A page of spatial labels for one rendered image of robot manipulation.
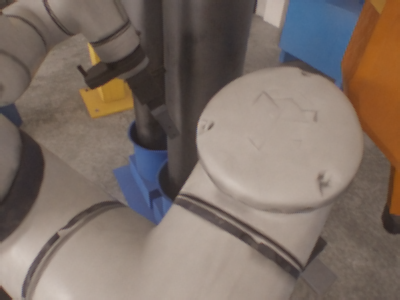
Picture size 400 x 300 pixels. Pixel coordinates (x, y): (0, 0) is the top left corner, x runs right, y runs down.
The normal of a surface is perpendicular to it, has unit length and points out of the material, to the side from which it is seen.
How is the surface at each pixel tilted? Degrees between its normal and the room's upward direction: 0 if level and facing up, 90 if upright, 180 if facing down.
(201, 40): 90
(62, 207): 3
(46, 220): 3
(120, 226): 23
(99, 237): 3
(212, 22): 90
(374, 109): 90
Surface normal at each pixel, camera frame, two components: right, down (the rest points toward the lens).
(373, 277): 0.05, -0.73
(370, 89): -0.26, 0.65
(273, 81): -0.18, -0.54
